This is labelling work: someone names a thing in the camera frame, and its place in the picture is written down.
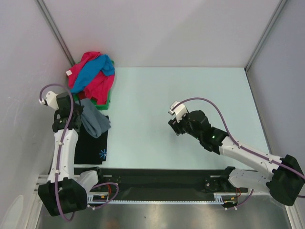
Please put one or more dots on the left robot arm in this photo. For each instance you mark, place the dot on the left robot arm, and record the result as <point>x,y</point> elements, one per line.
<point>64,162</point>

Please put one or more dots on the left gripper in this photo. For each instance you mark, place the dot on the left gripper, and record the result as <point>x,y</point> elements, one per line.
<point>79,108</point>

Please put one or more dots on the white slotted cable duct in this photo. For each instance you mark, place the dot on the white slotted cable duct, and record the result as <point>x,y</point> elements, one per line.
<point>155,201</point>

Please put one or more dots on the grey t shirt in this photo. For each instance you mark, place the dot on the grey t shirt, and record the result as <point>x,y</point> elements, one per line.
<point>94,122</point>

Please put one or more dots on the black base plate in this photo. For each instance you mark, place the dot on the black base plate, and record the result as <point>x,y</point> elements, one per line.
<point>101,185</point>

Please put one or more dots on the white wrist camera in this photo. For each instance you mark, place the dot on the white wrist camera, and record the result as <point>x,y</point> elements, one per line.
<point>179,110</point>
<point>50,100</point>

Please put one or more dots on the pink t shirt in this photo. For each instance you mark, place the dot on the pink t shirt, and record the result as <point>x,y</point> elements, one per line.
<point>97,86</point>

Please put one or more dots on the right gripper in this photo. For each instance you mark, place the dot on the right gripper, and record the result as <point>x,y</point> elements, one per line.
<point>176,126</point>

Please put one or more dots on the green plastic bin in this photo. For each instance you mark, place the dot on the green plastic bin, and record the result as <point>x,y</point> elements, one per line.
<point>104,102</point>

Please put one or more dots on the right aluminium corner post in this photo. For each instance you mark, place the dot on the right aluminium corner post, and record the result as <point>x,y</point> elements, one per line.
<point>267,31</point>

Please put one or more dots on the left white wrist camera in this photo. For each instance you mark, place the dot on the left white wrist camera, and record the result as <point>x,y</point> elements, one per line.
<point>50,100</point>

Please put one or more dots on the aluminium corner post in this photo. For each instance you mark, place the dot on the aluminium corner post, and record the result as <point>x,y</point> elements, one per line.
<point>267,31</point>
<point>55,31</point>

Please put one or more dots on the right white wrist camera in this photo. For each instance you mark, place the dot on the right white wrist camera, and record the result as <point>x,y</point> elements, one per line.
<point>179,110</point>

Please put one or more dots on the blue t shirt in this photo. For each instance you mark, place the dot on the blue t shirt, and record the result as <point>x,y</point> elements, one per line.
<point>90,70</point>

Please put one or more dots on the left aluminium corner post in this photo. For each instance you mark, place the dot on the left aluminium corner post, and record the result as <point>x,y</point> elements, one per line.
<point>55,31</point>

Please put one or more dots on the folded black t shirt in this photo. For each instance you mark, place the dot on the folded black t shirt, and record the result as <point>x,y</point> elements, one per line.
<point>90,150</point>

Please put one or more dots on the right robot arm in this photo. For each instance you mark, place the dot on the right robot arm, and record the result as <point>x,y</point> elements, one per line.
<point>281,177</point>

